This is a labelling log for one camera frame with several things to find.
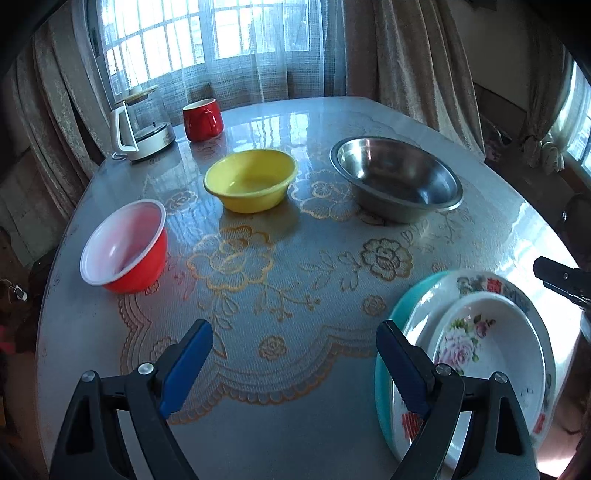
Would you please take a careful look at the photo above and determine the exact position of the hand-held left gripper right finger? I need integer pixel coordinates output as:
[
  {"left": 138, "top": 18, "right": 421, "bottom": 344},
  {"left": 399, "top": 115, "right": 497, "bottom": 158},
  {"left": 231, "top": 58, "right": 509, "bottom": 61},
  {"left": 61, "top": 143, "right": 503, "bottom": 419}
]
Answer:
[{"left": 375, "top": 320, "right": 541, "bottom": 480}]

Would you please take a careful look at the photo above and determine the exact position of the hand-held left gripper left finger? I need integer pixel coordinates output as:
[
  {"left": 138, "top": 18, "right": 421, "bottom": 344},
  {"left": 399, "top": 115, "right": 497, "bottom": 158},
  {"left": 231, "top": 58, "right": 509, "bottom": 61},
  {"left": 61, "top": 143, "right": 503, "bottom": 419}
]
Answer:
[{"left": 48, "top": 318, "right": 214, "bottom": 480}]

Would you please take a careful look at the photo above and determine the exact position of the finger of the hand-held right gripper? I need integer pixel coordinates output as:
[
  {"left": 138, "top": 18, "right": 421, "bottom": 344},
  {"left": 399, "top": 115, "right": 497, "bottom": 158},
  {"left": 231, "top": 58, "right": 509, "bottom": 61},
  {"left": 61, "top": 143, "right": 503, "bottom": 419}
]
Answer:
[{"left": 533, "top": 256, "right": 591, "bottom": 311}]

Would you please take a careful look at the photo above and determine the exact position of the teal plastic plate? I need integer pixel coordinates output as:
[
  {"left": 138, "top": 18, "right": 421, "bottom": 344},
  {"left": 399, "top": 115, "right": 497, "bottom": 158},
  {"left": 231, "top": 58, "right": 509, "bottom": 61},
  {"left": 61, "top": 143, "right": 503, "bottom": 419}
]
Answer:
[{"left": 374, "top": 270, "right": 453, "bottom": 457}]

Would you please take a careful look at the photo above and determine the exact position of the large white patterned plate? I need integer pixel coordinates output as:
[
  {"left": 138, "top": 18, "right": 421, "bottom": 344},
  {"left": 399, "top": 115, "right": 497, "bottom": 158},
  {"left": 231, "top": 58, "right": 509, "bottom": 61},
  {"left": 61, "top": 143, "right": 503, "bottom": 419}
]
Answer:
[{"left": 392, "top": 269, "right": 557, "bottom": 472}]

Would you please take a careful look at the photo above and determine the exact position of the small white floral plate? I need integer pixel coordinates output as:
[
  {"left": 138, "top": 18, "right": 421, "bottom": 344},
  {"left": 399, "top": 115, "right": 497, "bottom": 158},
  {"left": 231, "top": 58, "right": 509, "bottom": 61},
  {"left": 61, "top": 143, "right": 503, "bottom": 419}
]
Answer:
[{"left": 427, "top": 291, "right": 552, "bottom": 469}]

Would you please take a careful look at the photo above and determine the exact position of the red plastic bowl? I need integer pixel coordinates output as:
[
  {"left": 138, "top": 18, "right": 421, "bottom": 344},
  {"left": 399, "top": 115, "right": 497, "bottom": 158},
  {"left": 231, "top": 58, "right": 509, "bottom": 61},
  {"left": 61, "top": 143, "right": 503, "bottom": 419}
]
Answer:
[{"left": 79, "top": 199, "right": 169, "bottom": 294}]

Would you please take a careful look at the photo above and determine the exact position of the stainless steel bowl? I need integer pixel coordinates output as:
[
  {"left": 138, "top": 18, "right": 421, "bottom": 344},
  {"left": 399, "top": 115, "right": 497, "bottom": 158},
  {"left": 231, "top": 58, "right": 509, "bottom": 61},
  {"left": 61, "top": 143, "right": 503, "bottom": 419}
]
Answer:
[{"left": 329, "top": 137, "right": 464, "bottom": 224}]

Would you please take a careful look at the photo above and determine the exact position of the yellow bowl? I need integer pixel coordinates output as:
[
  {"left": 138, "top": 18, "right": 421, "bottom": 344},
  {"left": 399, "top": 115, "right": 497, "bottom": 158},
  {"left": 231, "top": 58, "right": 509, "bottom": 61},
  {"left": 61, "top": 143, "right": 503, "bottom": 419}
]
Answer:
[{"left": 204, "top": 148, "right": 299, "bottom": 214}]

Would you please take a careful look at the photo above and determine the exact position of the dark chair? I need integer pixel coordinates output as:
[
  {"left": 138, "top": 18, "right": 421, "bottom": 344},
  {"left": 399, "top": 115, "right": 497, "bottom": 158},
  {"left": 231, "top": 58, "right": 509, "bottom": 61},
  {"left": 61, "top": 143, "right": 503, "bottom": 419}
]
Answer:
[{"left": 556, "top": 194, "right": 591, "bottom": 264}]

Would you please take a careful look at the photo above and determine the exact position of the side window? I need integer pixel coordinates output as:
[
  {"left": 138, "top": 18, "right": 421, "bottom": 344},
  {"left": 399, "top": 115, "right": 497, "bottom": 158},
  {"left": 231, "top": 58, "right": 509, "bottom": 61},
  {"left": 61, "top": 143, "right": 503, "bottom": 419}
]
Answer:
[{"left": 549, "top": 60, "right": 591, "bottom": 171}]

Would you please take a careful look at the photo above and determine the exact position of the tied beige side curtain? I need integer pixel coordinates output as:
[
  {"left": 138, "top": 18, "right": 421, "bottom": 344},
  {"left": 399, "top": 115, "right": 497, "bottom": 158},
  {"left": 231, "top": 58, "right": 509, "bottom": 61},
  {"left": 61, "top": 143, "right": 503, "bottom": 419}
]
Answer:
[{"left": 519, "top": 46, "right": 578, "bottom": 174}]

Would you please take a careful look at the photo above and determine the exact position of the black bench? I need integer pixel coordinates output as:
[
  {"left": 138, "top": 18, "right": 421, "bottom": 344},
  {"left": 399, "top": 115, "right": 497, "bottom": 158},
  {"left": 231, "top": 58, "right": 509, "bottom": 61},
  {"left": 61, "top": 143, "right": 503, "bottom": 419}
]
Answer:
[{"left": 28, "top": 249, "right": 61, "bottom": 296}]

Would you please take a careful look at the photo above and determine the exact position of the white glass electric kettle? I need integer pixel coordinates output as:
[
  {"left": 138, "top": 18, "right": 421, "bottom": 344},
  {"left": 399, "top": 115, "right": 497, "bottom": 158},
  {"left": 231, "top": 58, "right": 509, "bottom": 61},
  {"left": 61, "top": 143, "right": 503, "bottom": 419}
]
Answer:
[{"left": 109, "top": 84, "right": 177, "bottom": 162}]

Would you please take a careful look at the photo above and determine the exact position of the red mug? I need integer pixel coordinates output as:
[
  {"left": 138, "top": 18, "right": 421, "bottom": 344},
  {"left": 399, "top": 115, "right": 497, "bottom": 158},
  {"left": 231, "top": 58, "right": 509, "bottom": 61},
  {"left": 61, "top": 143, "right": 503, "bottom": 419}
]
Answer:
[{"left": 182, "top": 98, "right": 225, "bottom": 142}]

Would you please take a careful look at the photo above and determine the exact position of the sheer white curtain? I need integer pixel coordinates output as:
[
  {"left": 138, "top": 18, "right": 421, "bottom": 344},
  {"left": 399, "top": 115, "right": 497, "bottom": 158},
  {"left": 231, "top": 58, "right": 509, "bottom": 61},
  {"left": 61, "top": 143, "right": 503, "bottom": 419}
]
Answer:
[{"left": 97, "top": 0, "right": 347, "bottom": 125}]

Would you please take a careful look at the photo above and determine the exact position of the window with white grille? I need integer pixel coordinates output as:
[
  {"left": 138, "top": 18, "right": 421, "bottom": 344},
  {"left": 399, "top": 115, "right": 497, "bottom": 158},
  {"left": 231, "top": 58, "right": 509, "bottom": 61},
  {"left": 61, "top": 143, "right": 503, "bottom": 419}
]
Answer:
[{"left": 99, "top": 0, "right": 310, "bottom": 93}]

